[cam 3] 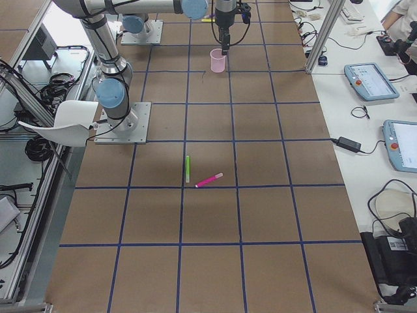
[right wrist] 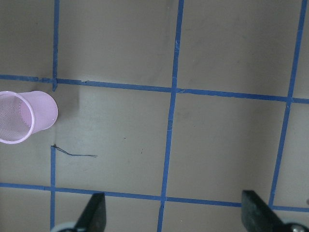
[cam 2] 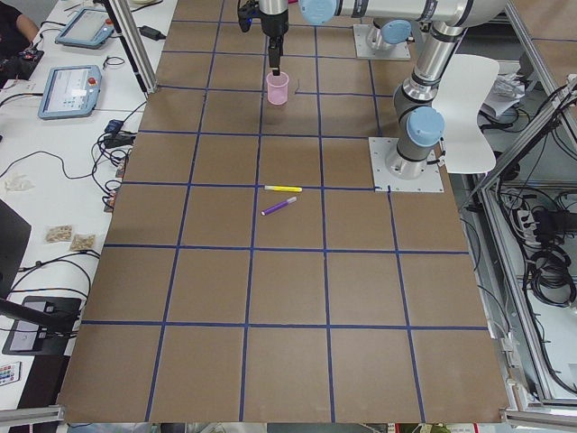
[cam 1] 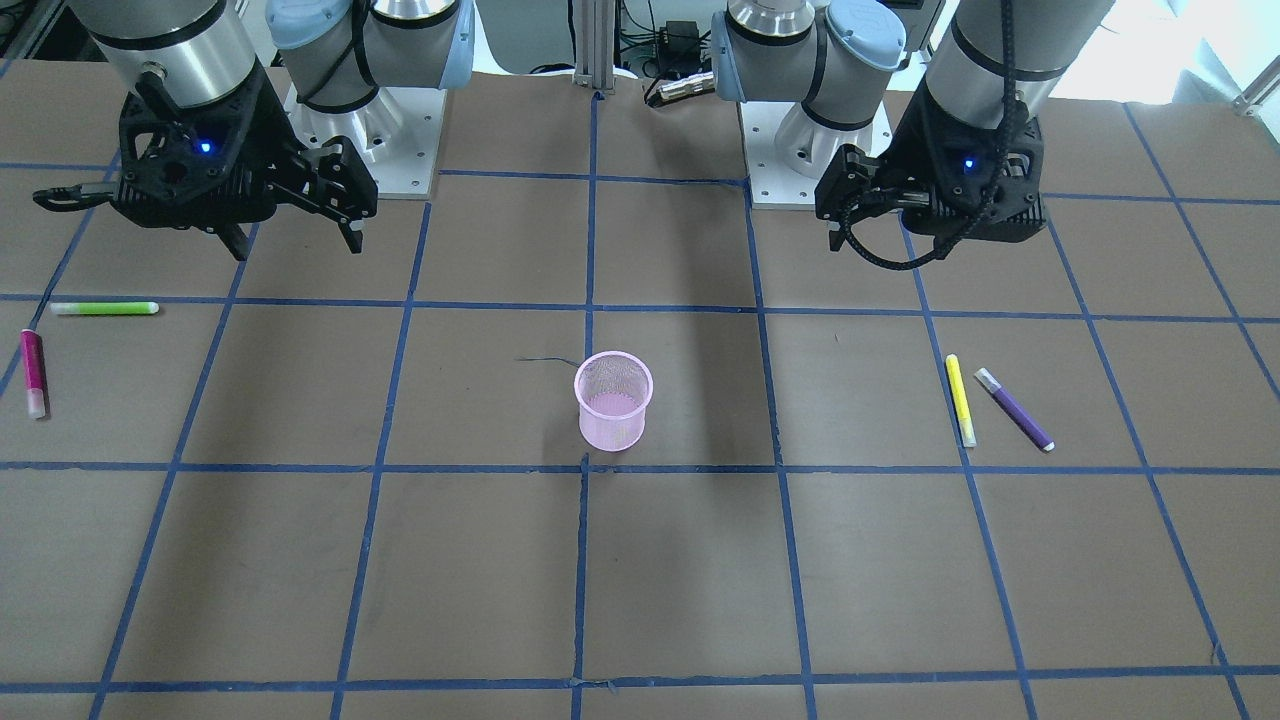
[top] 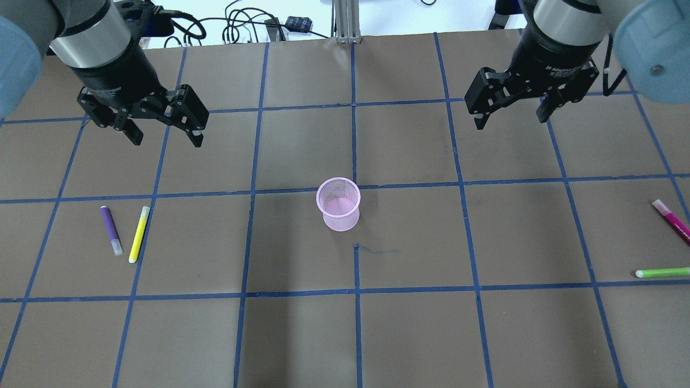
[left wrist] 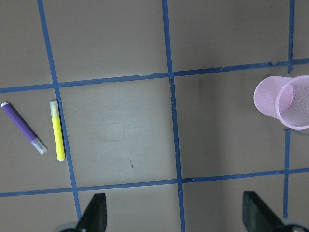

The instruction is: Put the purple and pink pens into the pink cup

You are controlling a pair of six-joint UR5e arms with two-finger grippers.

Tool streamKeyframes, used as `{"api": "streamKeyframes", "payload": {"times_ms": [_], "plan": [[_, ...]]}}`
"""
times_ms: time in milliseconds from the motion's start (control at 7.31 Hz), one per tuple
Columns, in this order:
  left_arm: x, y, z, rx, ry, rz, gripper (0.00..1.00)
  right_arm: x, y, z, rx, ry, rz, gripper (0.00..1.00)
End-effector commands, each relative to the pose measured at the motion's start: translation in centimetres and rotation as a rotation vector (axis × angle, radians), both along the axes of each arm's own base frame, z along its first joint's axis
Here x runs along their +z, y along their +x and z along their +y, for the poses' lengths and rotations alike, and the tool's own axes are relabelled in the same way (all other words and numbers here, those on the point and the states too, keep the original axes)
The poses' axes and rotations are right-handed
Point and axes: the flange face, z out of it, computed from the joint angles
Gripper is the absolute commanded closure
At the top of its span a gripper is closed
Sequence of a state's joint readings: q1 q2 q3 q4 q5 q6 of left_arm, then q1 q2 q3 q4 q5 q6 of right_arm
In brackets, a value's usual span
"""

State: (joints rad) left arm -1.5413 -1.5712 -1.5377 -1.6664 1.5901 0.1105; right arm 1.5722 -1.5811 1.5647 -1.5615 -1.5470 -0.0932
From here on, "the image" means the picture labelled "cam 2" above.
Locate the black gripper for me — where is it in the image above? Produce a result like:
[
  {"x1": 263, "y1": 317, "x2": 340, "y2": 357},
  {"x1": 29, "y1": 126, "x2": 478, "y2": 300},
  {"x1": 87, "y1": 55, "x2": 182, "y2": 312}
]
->
[{"x1": 258, "y1": 0, "x2": 289, "y2": 76}]

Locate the purple marker pen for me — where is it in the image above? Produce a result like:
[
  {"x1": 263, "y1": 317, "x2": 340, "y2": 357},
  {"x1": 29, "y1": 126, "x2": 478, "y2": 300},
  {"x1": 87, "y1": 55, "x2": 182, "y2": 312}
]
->
[{"x1": 261, "y1": 197, "x2": 298, "y2": 217}]

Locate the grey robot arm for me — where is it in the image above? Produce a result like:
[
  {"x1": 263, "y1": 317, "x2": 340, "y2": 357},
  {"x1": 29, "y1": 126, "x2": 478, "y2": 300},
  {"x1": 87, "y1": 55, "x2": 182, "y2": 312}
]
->
[{"x1": 298, "y1": 1, "x2": 506, "y2": 180}]

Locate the grey rear robot arm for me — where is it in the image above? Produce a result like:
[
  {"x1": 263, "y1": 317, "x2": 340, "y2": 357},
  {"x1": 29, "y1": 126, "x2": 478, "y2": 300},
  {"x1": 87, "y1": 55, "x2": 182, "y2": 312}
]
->
[{"x1": 353, "y1": 18, "x2": 412, "y2": 61}]

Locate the translucent pink plastic cup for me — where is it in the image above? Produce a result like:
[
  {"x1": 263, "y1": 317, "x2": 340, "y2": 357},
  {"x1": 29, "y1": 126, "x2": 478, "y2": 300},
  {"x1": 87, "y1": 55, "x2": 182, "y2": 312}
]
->
[{"x1": 266, "y1": 72, "x2": 289, "y2": 106}]

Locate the black power adapter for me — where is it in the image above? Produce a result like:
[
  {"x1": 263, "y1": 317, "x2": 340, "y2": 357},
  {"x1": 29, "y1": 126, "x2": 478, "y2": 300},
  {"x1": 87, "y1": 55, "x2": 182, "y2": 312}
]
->
[{"x1": 138, "y1": 25, "x2": 166, "y2": 41}]

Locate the yellow marker pen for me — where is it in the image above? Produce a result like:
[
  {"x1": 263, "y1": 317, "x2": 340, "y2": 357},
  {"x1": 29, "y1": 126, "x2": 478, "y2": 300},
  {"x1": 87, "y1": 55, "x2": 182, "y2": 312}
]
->
[{"x1": 264, "y1": 185, "x2": 303, "y2": 193}]

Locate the blue black usb hub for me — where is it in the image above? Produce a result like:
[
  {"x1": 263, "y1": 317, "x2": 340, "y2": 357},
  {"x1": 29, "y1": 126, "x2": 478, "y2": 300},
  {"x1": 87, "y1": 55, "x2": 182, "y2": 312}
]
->
[{"x1": 102, "y1": 119, "x2": 136, "y2": 149}]

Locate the far blue teach pendant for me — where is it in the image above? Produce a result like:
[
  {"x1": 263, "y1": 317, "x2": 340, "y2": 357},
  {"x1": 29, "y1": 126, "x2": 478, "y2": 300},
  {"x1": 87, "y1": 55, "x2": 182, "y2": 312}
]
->
[{"x1": 55, "y1": 7, "x2": 114, "y2": 49}]

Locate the blue teach pendant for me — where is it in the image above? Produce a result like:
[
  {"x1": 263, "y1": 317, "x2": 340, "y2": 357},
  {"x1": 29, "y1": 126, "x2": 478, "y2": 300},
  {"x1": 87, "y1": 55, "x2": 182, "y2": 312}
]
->
[
  {"x1": 55, "y1": 7, "x2": 114, "y2": 49},
  {"x1": 38, "y1": 65, "x2": 102, "y2": 120}
]

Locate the white plastic chair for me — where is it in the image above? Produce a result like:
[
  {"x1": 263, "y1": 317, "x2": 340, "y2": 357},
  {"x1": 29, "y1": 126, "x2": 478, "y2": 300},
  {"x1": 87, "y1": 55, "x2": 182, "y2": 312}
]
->
[{"x1": 432, "y1": 54, "x2": 499, "y2": 174}]

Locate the near blue teach pendant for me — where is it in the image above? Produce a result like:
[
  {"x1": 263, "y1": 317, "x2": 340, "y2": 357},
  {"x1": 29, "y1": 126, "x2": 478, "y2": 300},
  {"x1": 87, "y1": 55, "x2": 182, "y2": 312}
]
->
[{"x1": 38, "y1": 65, "x2": 102, "y2": 120}]

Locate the bag of nuts right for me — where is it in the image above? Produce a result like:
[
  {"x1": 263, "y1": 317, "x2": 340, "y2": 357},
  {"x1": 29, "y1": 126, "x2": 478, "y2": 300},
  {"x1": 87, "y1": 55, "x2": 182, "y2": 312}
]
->
[{"x1": 69, "y1": 234, "x2": 96, "y2": 252}]

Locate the bag of nuts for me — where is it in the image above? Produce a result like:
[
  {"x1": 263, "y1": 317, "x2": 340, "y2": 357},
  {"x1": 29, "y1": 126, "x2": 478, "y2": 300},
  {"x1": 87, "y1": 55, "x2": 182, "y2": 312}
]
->
[
  {"x1": 44, "y1": 225, "x2": 74, "y2": 244},
  {"x1": 69, "y1": 234, "x2": 96, "y2": 252}
]

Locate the bag of nuts left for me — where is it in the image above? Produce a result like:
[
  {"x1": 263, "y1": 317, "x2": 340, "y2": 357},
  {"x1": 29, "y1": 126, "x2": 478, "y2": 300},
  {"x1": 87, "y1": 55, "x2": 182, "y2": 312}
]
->
[{"x1": 44, "y1": 225, "x2": 74, "y2": 244}]

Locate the white crumpled plastic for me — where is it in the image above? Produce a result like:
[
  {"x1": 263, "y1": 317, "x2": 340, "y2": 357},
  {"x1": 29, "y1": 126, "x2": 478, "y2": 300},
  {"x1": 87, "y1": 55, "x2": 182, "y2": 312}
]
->
[{"x1": 5, "y1": 174, "x2": 35, "y2": 192}]

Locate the white power strip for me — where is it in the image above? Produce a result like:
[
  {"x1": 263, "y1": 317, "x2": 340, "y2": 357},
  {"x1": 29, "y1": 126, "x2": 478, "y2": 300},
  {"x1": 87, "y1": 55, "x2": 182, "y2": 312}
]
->
[{"x1": 513, "y1": 207, "x2": 539, "y2": 246}]

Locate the black monitor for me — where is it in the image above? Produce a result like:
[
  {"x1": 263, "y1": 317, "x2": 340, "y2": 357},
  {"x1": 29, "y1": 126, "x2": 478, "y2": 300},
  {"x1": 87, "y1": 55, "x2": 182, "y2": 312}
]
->
[{"x1": 0, "y1": 201, "x2": 32, "y2": 299}]

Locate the black monitor stand base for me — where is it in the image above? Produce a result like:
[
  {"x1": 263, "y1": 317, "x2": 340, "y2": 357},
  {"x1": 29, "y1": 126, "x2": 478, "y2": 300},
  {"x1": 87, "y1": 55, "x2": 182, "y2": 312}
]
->
[{"x1": 1, "y1": 296, "x2": 81, "y2": 355}]

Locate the white remote control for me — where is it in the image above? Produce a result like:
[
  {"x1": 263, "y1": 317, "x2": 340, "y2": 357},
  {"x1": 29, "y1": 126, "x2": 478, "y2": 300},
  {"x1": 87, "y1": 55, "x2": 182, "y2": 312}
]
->
[{"x1": 0, "y1": 361, "x2": 22, "y2": 386}]

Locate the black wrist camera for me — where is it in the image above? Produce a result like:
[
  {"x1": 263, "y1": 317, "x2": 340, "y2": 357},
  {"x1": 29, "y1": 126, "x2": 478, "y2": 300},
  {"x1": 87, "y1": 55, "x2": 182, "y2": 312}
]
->
[{"x1": 237, "y1": 0, "x2": 260, "y2": 32}]

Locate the aluminium frame post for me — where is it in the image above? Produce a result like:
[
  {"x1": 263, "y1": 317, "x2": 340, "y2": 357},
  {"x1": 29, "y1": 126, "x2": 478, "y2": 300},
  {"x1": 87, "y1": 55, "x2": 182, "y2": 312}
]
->
[{"x1": 102, "y1": 0, "x2": 158, "y2": 95}]

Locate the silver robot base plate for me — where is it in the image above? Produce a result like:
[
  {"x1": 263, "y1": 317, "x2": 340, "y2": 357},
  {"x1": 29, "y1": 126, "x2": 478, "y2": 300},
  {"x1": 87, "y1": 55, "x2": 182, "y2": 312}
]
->
[{"x1": 369, "y1": 137, "x2": 444, "y2": 193}]

